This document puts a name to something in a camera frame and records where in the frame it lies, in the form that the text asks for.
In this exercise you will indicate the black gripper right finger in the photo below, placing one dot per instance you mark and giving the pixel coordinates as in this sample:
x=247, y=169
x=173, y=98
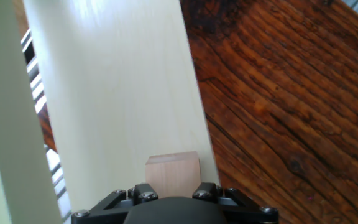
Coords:
x=208, y=189

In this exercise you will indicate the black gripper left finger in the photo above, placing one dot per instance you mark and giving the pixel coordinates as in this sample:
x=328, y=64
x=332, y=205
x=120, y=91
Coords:
x=145, y=191

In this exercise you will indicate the small wooden cube block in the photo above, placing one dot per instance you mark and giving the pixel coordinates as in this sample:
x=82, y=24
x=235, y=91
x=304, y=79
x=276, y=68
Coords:
x=172, y=174

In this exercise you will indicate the cream wooden shelf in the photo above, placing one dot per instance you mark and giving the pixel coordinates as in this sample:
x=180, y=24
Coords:
x=120, y=93

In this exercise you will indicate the brown wood-grain board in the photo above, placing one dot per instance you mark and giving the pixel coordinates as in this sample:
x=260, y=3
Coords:
x=291, y=109

